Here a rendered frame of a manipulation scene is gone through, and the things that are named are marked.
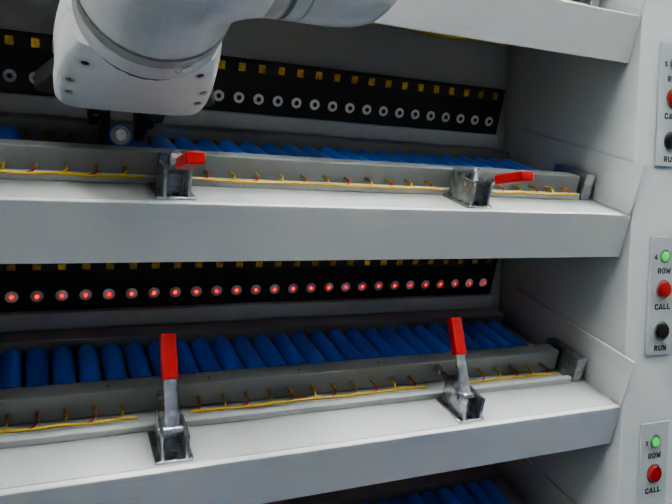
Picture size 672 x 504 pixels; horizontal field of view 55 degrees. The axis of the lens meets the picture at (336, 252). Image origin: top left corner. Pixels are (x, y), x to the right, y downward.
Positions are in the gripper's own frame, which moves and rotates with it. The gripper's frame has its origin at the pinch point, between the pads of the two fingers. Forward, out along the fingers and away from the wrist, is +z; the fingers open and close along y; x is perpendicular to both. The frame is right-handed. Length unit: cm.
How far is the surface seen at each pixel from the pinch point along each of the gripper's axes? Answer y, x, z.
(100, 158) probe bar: 1.8, 4.3, -1.7
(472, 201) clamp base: -28.9, 7.5, -4.9
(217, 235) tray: -6.1, 10.6, -4.4
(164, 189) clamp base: -2.2, 7.5, -5.3
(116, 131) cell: 0.3, 1.1, 1.2
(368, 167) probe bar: -20.6, 3.8, -1.7
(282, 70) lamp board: -16.3, -8.7, 6.9
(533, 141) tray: -47.3, -3.4, 6.8
